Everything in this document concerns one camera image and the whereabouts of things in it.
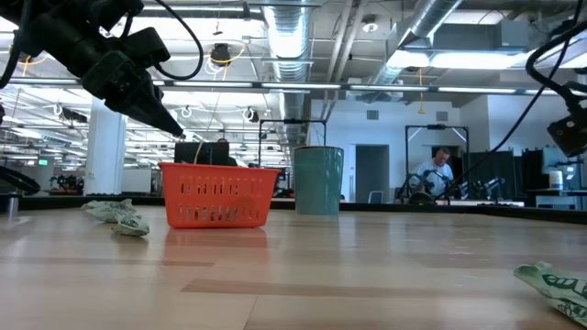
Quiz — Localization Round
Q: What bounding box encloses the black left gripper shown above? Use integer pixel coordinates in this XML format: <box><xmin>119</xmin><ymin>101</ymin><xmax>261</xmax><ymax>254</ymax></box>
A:
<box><xmin>81</xmin><ymin>49</ymin><xmax>186</xmax><ymax>139</ymax></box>

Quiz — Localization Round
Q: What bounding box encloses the orange plastic basket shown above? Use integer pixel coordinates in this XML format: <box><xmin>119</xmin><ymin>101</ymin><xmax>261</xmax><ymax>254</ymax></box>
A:
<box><xmin>159</xmin><ymin>162</ymin><xmax>281</xmax><ymax>229</ymax></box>

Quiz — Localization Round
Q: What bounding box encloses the green cloth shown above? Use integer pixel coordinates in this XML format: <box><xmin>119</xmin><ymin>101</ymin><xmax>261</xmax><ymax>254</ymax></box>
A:
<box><xmin>512</xmin><ymin>260</ymin><xmax>587</xmax><ymax>329</ymax></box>
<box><xmin>81</xmin><ymin>198</ymin><xmax>138</xmax><ymax>225</ymax></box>

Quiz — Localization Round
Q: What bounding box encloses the green white candy packet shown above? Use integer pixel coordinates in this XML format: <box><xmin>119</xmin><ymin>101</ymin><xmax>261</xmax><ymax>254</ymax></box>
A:
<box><xmin>112</xmin><ymin>213</ymin><xmax>151</xmax><ymax>237</ymax></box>

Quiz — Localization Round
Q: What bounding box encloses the gray equipment cabinet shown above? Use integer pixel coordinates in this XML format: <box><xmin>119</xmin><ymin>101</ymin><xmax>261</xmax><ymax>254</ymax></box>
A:
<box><xmin>542</xmin><ymin>153</ymin><xmax>582</xmax><ymax>192</ymax></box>

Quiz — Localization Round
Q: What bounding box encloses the white column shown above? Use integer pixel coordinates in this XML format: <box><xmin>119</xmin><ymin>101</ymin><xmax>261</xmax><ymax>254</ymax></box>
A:
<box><xmin>83</xmin><ymin>98</ymin><xmax>128</xmax><ymax>197</ymax></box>

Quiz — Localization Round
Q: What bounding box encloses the black partition panel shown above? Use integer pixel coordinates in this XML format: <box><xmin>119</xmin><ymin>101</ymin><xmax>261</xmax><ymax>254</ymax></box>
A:
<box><xmin>461</xmin><ymin>148</ymin><xmax>545</xmax><ymax>199</ymax></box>

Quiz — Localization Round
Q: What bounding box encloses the black monitor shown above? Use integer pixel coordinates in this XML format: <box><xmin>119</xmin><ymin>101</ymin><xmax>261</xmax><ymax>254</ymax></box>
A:
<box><xmin>173</xmin><ymin>141</ymin><xmax>230</xmax><ymax>167</ymax></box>

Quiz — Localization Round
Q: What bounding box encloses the person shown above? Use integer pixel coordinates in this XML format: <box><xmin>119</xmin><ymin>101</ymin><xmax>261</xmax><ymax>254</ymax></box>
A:
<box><xmin>410</xmin><ymin>146</ymin><xmax>455</xmax><ymax>198</ymax></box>

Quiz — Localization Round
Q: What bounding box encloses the teal mug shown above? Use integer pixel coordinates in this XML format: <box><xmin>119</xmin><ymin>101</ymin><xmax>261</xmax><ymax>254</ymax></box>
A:
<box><xmin>293</xmin><ymin>145</ymin><xmax>345</xmax><ymax>216</ymax></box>

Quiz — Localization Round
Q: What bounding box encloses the gray door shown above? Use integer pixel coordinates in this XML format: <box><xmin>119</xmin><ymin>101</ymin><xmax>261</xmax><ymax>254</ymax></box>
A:
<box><xmin>355</xmin><ymin>144</ymin><xmax>391</xmax><ymax>204</ymax></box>

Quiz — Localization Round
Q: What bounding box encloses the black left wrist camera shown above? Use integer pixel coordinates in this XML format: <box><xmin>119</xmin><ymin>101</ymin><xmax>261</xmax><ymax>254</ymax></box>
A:
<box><xmin>119</xmin><ymin>26</ymin><xmax>172</xmax><ymax>71</ymax></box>

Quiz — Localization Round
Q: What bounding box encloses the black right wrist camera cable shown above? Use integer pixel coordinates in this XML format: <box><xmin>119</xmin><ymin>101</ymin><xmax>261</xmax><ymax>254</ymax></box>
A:
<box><xmin>525</xmin><ymin>20</ymin><xmax>587</xmax><ymax>114</ymax></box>

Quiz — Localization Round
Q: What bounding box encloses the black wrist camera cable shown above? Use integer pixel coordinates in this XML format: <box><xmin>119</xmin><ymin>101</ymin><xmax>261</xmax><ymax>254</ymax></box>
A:
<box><xmin>152</xmin><ymin>0</ymin><xmax>205</xmax><ymax>82</ymax></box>
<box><xmin>525</xmin><ymin>20</ymin><xmax>587</xmax><ymax>114</ymax></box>

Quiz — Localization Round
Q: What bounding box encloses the black left wrist camera cable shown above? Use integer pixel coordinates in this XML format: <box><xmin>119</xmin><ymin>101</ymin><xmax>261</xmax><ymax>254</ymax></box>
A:
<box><xmin>152</xmin><ymin>0</ymin><xmax>205</xmax><ymax>82</ymax></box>

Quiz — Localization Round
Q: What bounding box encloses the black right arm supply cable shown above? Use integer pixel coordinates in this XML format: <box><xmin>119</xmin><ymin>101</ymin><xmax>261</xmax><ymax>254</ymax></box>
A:
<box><xmin>434</xmin><ymin>0</ymin><xmax>586</xmax><ymax>202</ymax></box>

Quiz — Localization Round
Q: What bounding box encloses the black ceiling cable reel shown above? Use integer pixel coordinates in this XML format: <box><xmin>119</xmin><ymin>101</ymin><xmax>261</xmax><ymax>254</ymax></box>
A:
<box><xmin>209</xmin><ymin>42</ymin><xmax>233</xmax><ymax>66</ymax></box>

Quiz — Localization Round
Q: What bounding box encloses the black stand frame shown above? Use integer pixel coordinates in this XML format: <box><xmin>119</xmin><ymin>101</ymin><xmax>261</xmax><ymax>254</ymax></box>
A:
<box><xmin>404</xmin><ymin>123</ymin><xmax>471</xmax><ymax>198</ymax></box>
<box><xmin>258</xmin><ymin>117</ymin><xmax>327</xmax><ymax>169</ymax></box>

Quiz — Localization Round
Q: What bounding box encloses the black curved cable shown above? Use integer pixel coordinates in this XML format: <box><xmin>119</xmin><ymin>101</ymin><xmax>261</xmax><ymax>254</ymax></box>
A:
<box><xmin>0</xmin><ymin>164</ymin><xmax>42</xmax><ymax>195</ymax></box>

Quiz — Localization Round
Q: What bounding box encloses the silver ventilation duct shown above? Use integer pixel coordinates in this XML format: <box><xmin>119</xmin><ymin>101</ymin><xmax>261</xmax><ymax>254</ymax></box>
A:
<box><xmin>373</xmin><ymin>0</ymin><xmax>464</xmax><ymax>86</ymax></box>
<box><xmin>263</xmin><ymin>0</ymin><xmax>316</xmax><ymax>148</ymax></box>

